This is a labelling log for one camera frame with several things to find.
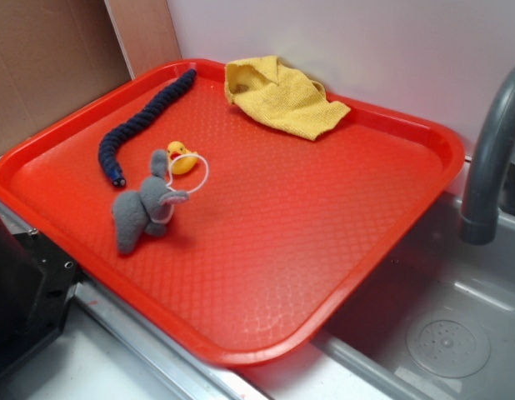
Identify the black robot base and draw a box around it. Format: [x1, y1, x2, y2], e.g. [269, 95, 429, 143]
[0, 218, 79, 379]

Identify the red plastic tray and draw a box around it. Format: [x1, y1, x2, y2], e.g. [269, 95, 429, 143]
[0, 60, 464, 367]

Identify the white elastic loop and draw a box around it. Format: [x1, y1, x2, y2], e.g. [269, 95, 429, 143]
[150, 154, 210, 225]

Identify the yellow rubber duck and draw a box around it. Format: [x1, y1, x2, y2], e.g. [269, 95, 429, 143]
[167, 141, 198, 175]

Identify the yellow cloth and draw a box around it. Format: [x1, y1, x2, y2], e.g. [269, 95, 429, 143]
[224, 55, 351, 141]

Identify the grey plush elephant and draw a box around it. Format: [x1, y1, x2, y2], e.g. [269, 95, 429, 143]
[112, 150, 189, 255]

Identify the grey sink basin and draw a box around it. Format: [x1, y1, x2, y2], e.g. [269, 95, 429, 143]
[242, 197, 515, 399]

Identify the grey faucet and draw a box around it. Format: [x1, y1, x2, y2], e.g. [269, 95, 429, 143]
[458, 67, 515, 245]

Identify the brown cardboard panel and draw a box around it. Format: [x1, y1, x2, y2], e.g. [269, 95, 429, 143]
[0, 1, 181, 156]

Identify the dark blue braided rope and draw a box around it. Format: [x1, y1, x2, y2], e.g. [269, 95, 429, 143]
[97, 68, 198, 189]

